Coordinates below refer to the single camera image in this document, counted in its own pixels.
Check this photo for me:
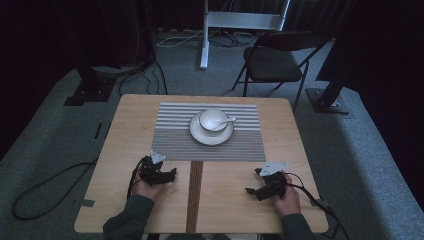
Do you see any white plate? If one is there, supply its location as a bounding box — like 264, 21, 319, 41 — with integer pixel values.
189, 111, 235, 147

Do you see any white bowl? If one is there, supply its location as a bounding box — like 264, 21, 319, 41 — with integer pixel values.
199, 109, 230, 133

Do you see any grey striped placemat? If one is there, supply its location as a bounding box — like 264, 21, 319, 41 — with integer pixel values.
151, 102, 267, 163

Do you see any white ceramic spoon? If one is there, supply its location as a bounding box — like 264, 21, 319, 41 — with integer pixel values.
213, 116, 238, 132

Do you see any right hand-held gripper cable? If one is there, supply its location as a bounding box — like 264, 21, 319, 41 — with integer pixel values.
283, 172, 350, 240

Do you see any black stand with base plate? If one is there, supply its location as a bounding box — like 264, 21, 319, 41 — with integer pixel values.
63, 64, 116, 107
306, 36, 350, 116

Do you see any bundle of black floor cables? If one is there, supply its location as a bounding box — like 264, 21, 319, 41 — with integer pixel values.
96, 54, 169, 97

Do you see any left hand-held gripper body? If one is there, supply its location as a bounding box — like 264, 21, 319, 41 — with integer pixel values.
134, 149, 170, 187

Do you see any person's right hand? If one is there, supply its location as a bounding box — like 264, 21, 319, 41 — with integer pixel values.
274, 171, 301, 218

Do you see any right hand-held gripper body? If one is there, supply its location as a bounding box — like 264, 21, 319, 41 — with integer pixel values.
259, 162, 288, 201

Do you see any long black floor cable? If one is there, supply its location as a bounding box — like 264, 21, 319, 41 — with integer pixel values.
12, 161, 98, 221

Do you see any person's left hand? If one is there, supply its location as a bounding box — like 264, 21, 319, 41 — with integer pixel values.
131, 168, 166, 202

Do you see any left hand-held gripper cable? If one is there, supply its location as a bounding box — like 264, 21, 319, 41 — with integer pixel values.
126, 156, 148, 200

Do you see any hand-held gripper cable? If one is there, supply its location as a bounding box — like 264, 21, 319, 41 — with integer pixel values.
126, 156, 148, 200
283, 172, 350, 240

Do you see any white floor cable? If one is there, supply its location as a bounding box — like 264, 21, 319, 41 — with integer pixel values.
156, 29, 205, 48

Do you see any black folding chair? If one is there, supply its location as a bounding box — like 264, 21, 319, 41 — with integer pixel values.
231, 31, 329, 113

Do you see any white metal stand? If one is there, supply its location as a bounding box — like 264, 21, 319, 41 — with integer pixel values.
199, 0, 291, 70

